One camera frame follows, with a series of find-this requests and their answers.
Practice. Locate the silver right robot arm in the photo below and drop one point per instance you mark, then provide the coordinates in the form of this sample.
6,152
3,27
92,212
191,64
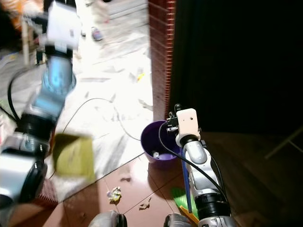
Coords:
201,165

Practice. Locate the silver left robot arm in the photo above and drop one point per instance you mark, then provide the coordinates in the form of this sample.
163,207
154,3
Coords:
49,92

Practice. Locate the small yellow floor item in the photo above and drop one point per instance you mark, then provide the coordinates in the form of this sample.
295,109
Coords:
140,75

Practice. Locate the purple plastic bucket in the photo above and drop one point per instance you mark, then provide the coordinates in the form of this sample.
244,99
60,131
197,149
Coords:
154,149

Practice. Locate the orange striped cloth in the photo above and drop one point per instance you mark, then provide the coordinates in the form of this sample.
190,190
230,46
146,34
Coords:
14,5

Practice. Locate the white baby high chair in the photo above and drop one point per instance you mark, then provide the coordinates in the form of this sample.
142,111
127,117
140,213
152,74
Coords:
25,40

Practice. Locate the small blue slipper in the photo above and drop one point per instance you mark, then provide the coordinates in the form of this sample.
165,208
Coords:
97,34

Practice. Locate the red brick pillar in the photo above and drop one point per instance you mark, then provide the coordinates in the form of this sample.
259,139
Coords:
162,56

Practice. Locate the brown paper scrap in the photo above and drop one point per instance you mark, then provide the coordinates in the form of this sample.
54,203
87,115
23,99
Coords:
145,203

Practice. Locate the crumpled white yellow trash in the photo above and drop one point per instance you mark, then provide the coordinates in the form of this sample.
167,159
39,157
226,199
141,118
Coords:
114,193

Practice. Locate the grey robot right foot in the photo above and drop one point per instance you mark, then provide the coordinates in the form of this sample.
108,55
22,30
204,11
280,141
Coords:
177,221

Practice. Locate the grey robot foot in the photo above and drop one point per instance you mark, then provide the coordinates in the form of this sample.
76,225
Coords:
177,221
108,220

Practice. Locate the grey robot left foot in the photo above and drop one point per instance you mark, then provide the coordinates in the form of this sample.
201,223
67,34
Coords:
108,220

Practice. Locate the red woven doormat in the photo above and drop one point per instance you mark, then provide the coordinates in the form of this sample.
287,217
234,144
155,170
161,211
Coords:
48,191

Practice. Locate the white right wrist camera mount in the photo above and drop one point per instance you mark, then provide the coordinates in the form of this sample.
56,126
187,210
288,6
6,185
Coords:
188,124

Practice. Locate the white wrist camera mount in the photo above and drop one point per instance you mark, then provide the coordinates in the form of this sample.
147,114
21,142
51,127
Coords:
188,124
64,26

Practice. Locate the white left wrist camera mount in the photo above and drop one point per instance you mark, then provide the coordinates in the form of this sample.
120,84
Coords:
64,26

